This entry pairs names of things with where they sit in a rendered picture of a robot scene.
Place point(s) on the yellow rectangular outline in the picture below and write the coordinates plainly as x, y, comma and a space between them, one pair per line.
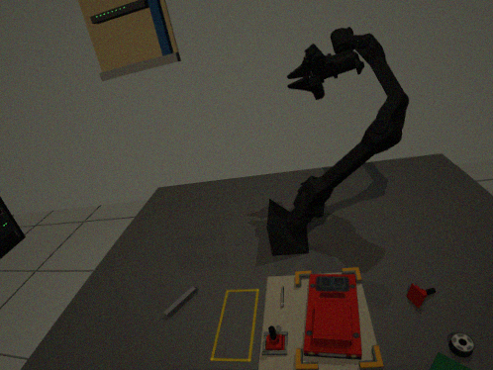
252, 331

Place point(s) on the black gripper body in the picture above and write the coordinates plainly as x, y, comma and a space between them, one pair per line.
317, 79

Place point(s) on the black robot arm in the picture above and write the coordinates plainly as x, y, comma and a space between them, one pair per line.
382, 134

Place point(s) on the black toy tyre with grey hub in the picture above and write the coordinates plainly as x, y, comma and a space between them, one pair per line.
461, 344

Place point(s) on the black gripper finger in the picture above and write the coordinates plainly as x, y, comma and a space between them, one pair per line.
301, 70
302, 83

